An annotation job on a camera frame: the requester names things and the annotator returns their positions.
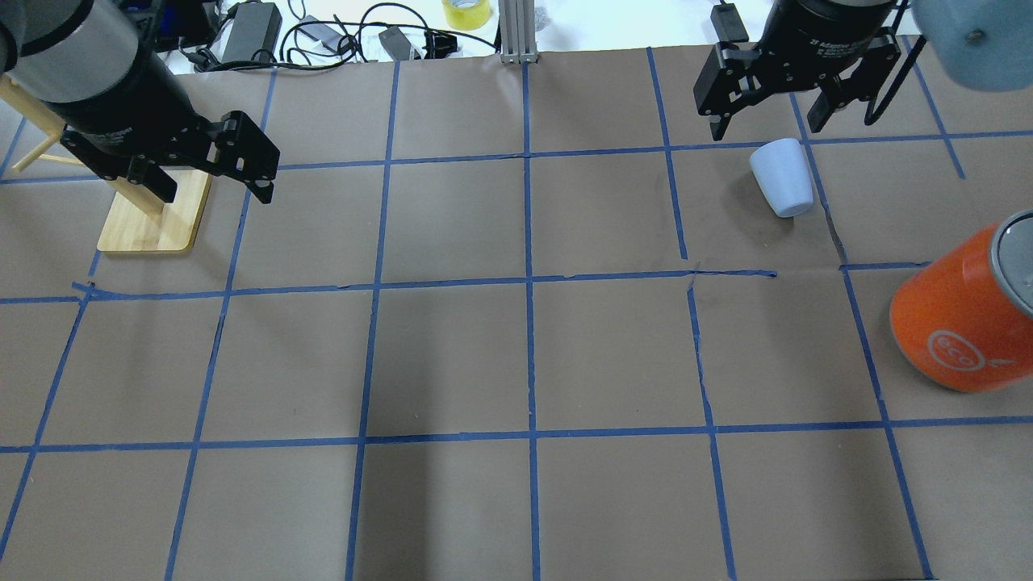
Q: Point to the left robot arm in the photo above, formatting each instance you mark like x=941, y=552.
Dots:
x=59, y=51

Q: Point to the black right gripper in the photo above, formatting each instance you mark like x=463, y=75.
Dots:
x=819, y=31

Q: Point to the aluminium frame post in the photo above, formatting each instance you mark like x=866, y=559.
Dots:
x=517, y=28

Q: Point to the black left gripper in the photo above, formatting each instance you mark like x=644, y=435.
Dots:
x=121, y=102

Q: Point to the black power adapter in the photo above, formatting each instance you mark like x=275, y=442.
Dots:
x=254, y=31

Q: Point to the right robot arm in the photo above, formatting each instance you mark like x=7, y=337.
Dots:
x=982, y=45

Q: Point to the orange eco bin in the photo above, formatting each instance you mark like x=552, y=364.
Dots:
x=965, y=321

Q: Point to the light blue plastic cup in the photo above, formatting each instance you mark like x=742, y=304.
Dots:
x=782, y=172

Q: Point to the wooden cup rack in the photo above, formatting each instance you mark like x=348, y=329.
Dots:
x=138, y=222

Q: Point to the small grey power brick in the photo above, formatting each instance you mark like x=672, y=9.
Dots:
x=398, y=45

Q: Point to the yellow tape roll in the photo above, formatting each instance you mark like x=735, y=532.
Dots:
x=466, y=15

